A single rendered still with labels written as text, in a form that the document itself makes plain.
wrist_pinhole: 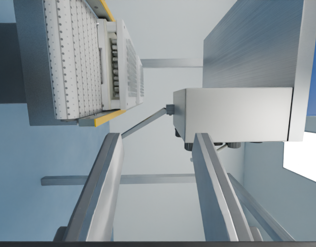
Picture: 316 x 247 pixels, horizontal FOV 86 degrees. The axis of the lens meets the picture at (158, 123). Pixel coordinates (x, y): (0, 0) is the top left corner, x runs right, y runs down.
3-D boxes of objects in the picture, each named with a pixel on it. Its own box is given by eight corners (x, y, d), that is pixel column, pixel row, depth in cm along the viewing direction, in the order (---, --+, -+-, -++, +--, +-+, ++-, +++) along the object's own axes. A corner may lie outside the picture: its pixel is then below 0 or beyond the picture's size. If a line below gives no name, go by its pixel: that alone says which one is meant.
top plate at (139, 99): (136, 103, 89) (140, 103, 89) (134, 55, 85) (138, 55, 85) (140, 102, 113) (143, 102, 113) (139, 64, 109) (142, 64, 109)
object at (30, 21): (29, 126, 35) (77, 125, 35) (8, -29, 31) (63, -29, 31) (128, 103, 164) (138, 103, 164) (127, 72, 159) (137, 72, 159)
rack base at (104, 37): (117, 45, 69) (122, 45, 69) (119, 105, 73) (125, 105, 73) (96, 18, 45) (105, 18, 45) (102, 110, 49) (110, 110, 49)
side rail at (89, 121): (78, 127, 33) (94, 126, 33) (78, 118, 33) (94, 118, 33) (140, 103, 164) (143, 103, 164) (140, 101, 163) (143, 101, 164)
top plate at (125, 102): (129, 45, 69) (134, 45, 69) (131, 105, 73) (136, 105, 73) (115, 18, 45) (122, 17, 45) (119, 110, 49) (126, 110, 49)
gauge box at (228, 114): (184, 144, 32) (287, 142, 32) (185, 87, 31) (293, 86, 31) (172, 125, 54) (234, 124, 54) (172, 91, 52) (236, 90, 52)
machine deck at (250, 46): (282, 142, 32) (303, 141, 32) (307, -91, 26) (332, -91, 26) (199, 112, 94) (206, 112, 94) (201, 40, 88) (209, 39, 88)
